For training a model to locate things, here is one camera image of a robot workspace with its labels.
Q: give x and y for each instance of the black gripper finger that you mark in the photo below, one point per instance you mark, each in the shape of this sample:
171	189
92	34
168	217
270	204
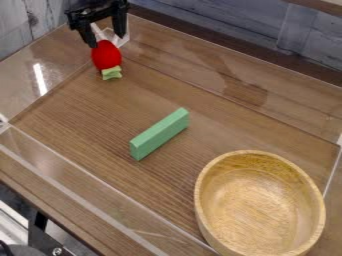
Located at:
119	23
87	34

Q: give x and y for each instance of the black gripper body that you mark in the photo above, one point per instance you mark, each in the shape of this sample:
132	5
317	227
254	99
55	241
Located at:
93	10

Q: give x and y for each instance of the red plush strawberry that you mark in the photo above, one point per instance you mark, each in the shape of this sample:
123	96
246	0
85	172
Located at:
107	59

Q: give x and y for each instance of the green rectangular block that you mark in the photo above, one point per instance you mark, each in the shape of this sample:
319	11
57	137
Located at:
159	134

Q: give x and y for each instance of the wooden bowl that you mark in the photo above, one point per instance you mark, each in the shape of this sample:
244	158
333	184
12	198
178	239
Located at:
258	205

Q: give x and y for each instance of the clear acrylic corner bracket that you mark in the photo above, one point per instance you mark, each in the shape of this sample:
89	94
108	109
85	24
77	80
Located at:
103	31

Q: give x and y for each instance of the black table leg mount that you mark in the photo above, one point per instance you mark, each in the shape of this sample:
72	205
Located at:
24	241

